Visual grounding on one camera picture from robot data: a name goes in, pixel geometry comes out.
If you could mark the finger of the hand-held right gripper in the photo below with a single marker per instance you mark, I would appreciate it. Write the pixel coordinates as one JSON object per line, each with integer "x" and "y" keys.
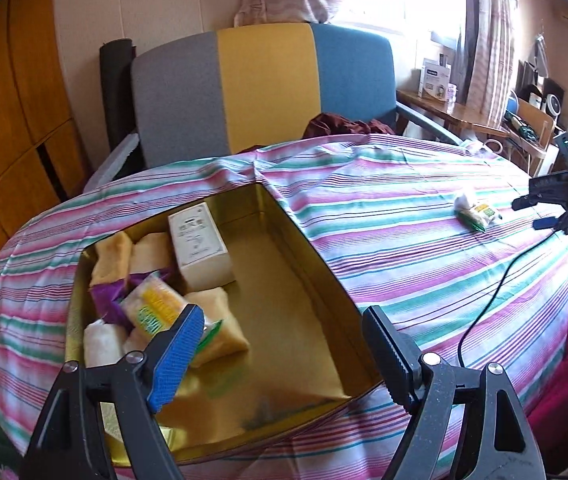
{"x": 551, "y": 222}
{"x": 548, "y": 190}

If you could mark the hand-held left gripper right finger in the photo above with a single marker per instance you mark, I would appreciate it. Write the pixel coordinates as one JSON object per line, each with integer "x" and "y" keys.
{"x": 388, "y": 355}

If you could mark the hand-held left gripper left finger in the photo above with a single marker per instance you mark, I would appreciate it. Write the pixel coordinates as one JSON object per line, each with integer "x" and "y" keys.
{"x": 176, "y": 360}

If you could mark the yellow green snack packet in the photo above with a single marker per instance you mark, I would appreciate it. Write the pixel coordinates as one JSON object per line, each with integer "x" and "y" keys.
{"x": 156, "y": 307}
{"x": 476, "y": 215}

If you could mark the white cloth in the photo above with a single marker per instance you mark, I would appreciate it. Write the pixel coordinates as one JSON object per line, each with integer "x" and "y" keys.
{"x": 101, "y": 342}

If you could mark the purple snack packet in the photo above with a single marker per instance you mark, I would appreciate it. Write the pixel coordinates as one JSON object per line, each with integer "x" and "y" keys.
{"x": 109, "y": 300}

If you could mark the gold metal tin box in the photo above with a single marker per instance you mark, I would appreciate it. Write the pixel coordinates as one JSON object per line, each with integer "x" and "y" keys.
{"x": 289, "y": 320}

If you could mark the cream cardboard box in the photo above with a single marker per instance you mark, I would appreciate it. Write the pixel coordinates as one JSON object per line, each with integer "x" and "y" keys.
{"x": 199, "y": 247}

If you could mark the open wooden box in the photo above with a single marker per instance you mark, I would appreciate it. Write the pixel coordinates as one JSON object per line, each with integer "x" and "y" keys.
{"x": 528, "y": 150}

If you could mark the black white speaker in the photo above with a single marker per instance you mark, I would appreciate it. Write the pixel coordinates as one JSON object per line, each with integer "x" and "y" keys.
{"x": 553, "y": 102}

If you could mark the striped pink green tablecloth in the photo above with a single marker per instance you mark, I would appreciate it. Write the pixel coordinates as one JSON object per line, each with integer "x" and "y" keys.
{"x": 413, "y": 260}

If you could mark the wooden side desk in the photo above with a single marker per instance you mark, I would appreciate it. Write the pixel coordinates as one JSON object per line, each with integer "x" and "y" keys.
{"x": 458, "y": 112}

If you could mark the white carton on desk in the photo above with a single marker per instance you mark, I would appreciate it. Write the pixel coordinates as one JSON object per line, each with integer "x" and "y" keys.
{"x": 433, "y": 80}

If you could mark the white foam piece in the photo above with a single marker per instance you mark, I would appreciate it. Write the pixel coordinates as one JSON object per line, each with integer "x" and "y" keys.
{"x": 119, "y": 157}

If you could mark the maroon cloth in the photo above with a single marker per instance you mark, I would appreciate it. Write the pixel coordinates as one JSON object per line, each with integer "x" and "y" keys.
{"x": 339, "y": 126}

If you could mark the black rolled mat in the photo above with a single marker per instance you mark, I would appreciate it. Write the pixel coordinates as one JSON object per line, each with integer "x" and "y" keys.
{"x": 116, "y": 95}

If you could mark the grey yellow blue chair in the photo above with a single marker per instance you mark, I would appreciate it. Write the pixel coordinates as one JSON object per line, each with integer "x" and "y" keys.
{"x": 264, "y": 90}

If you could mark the wooden wardrobe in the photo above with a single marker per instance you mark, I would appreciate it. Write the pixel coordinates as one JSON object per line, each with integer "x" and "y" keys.
{"x": 14, "y": 110}

